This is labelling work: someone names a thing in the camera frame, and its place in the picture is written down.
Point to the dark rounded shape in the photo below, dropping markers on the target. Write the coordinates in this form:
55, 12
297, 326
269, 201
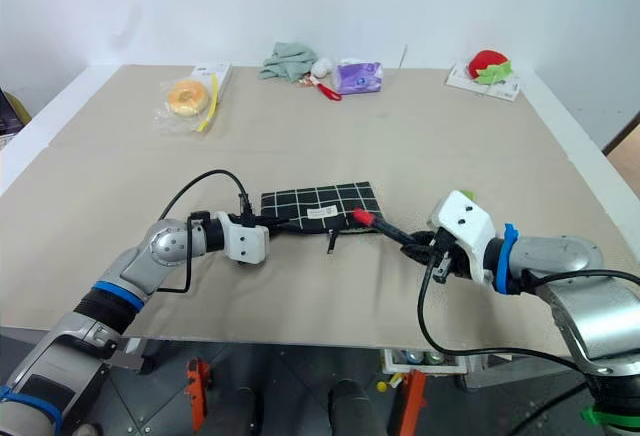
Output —
350, 406

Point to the small white plush toy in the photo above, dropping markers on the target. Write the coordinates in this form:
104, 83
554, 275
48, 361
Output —
322, 67

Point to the brown wooden board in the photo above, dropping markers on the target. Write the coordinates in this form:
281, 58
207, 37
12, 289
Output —
625, 138

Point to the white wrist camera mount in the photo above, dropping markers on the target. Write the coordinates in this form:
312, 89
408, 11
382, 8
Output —
245, 243
462, 221

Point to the small yellow ball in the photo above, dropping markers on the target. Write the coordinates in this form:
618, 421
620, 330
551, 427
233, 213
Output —
382, 386

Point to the green crumpled cloth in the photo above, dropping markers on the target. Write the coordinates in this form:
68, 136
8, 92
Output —
287, 61

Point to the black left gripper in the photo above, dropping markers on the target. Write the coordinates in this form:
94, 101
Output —
272, 224

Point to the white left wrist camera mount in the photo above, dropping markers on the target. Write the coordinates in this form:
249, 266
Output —
245, 243

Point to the orange clamp stand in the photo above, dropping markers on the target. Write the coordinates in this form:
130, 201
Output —
412, 401
197, 391

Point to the white tray with cans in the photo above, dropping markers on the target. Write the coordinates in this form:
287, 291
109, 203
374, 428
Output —
425, 360

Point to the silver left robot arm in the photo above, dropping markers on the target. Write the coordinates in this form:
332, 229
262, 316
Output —
170, 246

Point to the black white grid pouch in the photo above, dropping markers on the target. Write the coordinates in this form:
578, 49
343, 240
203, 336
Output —
320, 201

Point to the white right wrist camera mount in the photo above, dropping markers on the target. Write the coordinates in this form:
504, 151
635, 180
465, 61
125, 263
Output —
462, 221

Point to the beige table cover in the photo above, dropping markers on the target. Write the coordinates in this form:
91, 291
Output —
350, 146

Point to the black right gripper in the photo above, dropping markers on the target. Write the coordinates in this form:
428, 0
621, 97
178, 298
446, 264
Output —
446, 256

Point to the red strawberry plush toy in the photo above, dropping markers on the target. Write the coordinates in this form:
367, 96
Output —
487, 63

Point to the purple tissue pack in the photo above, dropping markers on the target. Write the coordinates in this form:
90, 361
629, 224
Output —
359, 77

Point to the white printed flat box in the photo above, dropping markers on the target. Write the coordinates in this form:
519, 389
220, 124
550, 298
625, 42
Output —
505, 87

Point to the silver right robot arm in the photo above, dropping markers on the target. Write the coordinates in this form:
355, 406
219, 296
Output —
550, 253

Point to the bagel in clear bag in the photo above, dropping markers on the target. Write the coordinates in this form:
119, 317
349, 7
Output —
187, 97

